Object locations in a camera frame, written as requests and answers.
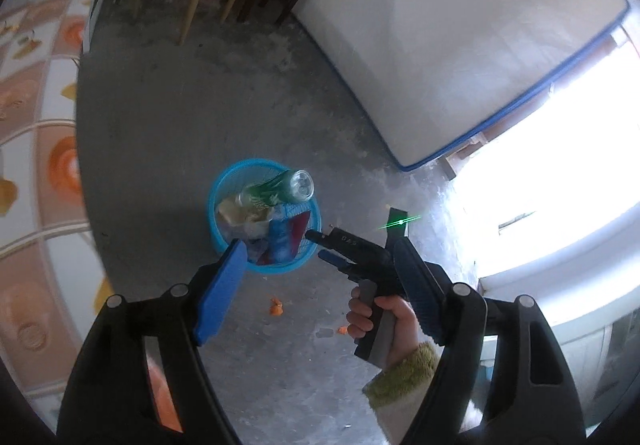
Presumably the clear bottle with green label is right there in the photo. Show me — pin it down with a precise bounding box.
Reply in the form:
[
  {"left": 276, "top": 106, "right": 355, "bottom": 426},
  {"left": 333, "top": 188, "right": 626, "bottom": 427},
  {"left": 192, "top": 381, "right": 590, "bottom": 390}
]
[{"left": 239, "top": 169, "right": 316, "bottom": 212}]

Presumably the red snack bag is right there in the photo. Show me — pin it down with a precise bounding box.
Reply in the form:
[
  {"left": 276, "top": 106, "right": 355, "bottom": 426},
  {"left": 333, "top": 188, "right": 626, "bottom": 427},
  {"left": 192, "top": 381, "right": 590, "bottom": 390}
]
[{"left": 290, "top": 215, "right": 309, "bottom": 247}]

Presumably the blue snack bag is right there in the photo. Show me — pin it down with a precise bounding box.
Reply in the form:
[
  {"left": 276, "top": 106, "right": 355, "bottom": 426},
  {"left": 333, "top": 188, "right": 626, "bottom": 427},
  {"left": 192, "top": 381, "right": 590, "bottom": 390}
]
[{"left": 267, "top": 205, "right": 308, "bottom": 263}]

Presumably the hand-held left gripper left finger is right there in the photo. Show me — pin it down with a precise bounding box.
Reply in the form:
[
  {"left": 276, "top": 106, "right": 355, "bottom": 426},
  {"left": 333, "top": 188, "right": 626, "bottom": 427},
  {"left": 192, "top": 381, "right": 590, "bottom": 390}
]
[{"left": 56, "top": 240, "right": 249, "bottom": 445}]

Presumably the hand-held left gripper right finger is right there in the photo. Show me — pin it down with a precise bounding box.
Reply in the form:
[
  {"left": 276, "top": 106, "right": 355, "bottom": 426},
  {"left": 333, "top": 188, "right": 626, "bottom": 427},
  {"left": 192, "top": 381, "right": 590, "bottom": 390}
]
[{"left": 392, "top": 236, "right": 587, "bottom": 445}]

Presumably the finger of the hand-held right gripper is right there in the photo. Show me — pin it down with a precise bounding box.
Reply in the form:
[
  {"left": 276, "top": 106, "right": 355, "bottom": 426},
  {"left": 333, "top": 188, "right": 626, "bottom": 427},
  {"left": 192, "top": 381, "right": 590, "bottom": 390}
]
[
  {"left": 305, "top": 229, "right": 361, "bottom": 258},
  {"left": 318, "top": 249, "right": 361, "bottom": 282}
]

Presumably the person's right hand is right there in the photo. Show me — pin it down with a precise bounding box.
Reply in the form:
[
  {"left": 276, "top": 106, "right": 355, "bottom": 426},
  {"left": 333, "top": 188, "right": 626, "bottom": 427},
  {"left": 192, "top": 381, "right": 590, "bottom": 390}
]
[{"left": 347, "top": 286, "right": 423, "bottom": 370}]

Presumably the beige paper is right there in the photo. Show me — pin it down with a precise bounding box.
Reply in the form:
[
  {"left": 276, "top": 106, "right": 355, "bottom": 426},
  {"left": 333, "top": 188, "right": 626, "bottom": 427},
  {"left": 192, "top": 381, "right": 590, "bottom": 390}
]
[{"left": 216, "top": 195, "right": 251, "bottom": 226}]

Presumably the white mattress with blue edge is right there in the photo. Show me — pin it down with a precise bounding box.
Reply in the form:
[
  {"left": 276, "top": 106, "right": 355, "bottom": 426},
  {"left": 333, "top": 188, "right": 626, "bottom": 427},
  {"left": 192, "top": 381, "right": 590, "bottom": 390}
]
[{"left": 291, "top": 0, "right": 630, "bottom": 172}]

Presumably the blue plastic waste basket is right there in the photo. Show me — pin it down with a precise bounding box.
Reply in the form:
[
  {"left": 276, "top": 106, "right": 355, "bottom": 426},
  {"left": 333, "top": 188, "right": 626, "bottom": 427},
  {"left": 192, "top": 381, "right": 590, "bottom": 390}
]
[{"left": 208, "top": 159, "right": 322, "bottom": 275}]

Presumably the table with patterned tablecloth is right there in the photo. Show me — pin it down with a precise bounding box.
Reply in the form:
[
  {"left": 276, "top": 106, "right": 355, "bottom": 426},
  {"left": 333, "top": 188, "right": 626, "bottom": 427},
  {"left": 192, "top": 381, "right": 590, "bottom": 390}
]
[{"left": 0, "top": 0, "right": 116, "bottom": 421}]

